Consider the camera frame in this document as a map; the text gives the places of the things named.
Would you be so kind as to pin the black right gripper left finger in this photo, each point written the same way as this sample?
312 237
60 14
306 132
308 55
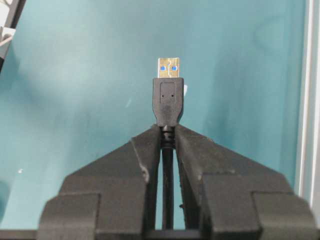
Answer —
112 198

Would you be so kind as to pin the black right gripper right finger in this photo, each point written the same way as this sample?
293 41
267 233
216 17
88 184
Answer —
237 198

